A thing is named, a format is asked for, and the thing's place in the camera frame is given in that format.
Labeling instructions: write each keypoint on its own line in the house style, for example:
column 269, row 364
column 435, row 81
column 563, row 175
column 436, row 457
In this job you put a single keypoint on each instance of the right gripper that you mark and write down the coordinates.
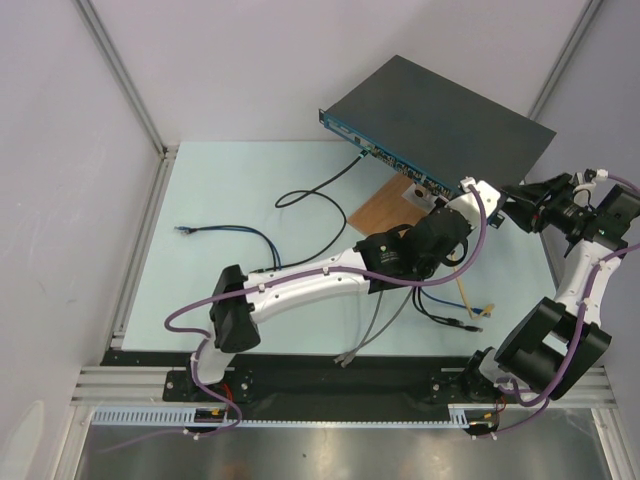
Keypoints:
column 538, row 213

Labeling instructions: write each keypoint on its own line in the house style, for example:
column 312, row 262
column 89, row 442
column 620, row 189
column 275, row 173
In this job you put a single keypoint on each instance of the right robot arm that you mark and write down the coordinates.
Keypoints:
column 561, row 338

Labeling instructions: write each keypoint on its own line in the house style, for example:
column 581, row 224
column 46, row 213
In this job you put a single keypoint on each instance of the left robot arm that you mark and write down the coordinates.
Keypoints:
column 400, row 257

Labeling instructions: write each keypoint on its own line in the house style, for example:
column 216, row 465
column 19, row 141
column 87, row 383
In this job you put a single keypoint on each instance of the wooden base board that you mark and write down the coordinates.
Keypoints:
column 386, row 209

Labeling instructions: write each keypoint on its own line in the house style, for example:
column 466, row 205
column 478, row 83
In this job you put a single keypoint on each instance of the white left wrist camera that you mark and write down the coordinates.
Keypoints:
column 475, row 194

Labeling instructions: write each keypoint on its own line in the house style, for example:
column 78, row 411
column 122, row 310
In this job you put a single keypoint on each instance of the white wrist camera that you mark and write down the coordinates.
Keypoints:
column 585, row 184
column 475, row 194

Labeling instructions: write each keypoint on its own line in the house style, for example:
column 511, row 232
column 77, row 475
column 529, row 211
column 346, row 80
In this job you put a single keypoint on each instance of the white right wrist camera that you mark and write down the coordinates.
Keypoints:
column 585, row 184

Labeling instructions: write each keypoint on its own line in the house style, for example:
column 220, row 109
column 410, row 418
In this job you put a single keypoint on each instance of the metal switch stand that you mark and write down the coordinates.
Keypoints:
column 420, row 198

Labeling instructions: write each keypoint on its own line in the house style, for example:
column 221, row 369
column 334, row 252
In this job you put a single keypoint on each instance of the blue-faced black network switch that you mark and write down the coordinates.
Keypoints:
column 435, row 131

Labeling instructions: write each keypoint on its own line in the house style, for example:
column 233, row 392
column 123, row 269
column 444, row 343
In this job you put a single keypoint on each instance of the right aluminium frame post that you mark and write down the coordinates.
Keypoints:
column 578, row 32

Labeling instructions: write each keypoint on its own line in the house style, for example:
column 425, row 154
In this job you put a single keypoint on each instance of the aluminium frame post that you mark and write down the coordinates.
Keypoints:
column 578, row 32
column 112, row 58

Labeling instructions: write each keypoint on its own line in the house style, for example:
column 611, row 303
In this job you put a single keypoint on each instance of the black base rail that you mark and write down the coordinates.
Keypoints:
column 314, row 388

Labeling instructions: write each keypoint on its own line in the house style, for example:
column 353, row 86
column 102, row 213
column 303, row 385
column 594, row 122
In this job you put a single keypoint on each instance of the left aluminium frame post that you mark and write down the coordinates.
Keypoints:
column 112, row 58

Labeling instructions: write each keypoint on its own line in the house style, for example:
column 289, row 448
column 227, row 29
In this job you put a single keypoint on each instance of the aluminium front frame rail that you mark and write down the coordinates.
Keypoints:
column 121, row 386

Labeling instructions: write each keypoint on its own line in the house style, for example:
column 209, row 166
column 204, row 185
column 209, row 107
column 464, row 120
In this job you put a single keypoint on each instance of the white slotted cable duct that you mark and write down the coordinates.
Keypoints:
column 200, row 417

